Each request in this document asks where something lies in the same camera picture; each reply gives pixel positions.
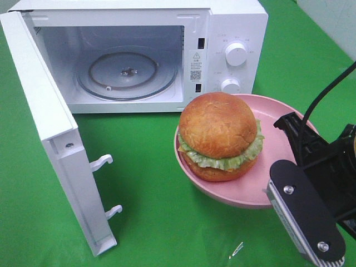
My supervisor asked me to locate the glass microwave turntable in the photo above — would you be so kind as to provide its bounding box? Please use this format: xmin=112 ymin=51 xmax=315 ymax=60
xmin=77 ymin=46 xmax=182 ymax=101

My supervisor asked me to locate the white microwave door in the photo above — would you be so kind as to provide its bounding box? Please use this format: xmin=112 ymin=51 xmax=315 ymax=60
xmin=1 ymin=11 xmax=122 ymax=256

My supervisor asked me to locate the burger with lettuce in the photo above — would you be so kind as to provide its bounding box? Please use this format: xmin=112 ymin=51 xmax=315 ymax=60
xmin=177 ymin=92 xmax=264 ymax=182

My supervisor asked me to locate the pink round plate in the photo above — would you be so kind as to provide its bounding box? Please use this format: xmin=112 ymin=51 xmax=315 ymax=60
xmin=174 ymin=94 xmax=303 ymax=209

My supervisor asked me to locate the white microwave oven body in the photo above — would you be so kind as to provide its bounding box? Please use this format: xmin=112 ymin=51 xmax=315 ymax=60
xmin=6 ymin=1 xmax=268 ymax=114

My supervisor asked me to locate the lower white microwave knob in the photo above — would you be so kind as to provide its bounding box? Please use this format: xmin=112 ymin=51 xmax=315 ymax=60
xmin=221 ymin=78 xmax=240 ymax=94

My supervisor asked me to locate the upper white microwave knob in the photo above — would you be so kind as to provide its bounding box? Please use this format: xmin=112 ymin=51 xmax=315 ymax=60
xmin=225 ymin=42 xmax=248 ymax=67

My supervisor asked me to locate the white microwave knob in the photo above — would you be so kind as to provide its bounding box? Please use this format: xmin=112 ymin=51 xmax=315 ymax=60
xmin=225 ymin=42 xmax=248 ymax=67
xmin=221 ymin=78 xmax=240 ymax=94

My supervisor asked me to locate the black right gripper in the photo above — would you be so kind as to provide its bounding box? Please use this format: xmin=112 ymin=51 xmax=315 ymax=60
xmin=273 ymin=112 xmax=355 ymax=221

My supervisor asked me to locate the clear tape patch centre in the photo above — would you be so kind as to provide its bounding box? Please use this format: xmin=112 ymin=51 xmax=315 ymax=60
xmin=201 ymin=225 xmax=245 ymax=264

